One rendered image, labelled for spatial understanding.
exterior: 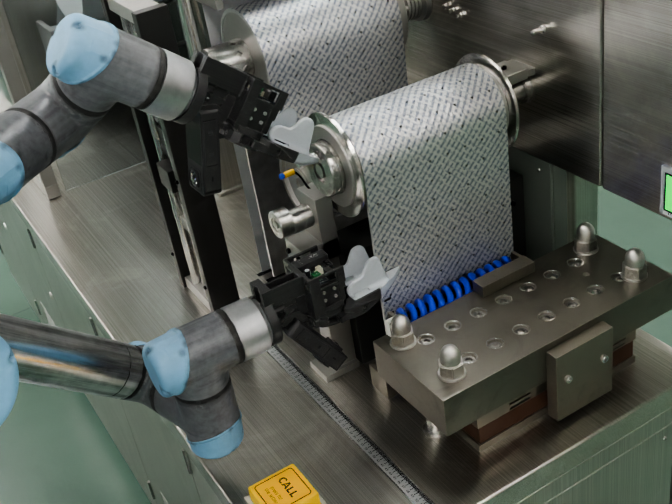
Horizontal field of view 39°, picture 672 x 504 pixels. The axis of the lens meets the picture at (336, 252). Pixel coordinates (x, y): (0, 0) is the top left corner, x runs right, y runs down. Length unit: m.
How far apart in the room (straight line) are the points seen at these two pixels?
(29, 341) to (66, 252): 0.79
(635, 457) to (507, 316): 0.29
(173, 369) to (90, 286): 0.68
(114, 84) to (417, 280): 0.52
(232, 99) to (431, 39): 0.53
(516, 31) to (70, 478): 1.89
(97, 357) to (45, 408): 1.86
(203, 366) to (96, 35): 0.41
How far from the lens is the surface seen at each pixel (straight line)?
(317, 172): 1.25
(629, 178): 1.32
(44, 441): 2.97
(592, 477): 1.38
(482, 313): 1.32
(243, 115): 1.13
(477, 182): 1.33
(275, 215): 1.27
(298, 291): 1.21
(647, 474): 1.48
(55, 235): 2.03
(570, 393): 1.31
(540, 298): 1.34
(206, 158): 1.14
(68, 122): 1.10
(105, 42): 1.05
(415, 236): 1.30
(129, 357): 1.27
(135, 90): 1.07
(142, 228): 1.95
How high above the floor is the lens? 1.81
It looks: 32 degrees down
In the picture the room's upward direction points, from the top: 10 degrees counter-clockwise
